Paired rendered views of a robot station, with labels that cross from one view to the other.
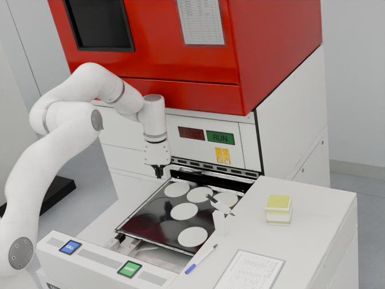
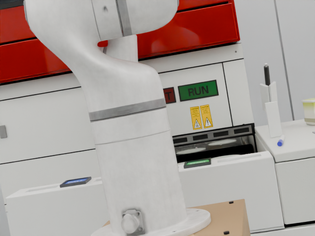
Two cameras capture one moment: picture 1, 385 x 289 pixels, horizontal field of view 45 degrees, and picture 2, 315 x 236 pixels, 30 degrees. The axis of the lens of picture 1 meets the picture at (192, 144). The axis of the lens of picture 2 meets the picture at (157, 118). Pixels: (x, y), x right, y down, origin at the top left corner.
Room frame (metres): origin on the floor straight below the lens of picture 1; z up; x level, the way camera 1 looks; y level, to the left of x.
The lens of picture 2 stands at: (0.09, 0.96, 1.13)
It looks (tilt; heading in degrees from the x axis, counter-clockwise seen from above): 3 degrees down; 328
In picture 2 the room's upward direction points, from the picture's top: 10 degrees counter-clockwise
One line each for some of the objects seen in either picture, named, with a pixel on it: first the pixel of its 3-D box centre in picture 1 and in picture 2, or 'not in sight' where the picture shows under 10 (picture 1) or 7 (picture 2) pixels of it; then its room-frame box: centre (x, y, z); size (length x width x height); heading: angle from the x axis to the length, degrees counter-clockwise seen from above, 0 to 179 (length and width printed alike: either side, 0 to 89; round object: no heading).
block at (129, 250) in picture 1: (126, 254); not in sight; (1.23, 0.29, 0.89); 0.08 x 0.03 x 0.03; 141
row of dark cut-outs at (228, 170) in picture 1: (208, 166); (179, 140); (1.58, -0.04, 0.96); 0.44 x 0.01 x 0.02; 51
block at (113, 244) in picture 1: (108, 248); not in sight; (1.28, 0.35, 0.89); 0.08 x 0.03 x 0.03; 141
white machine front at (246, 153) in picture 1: (170, 145); (120, 129); (1.69, 0.09, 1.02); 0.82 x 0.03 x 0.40; 51
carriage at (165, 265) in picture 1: (145, 268); not in sight; (1.18, 0.23, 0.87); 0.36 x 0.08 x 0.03; 51
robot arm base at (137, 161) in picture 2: not in sight; (139, 172); (0.88, 0.51, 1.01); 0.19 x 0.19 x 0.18
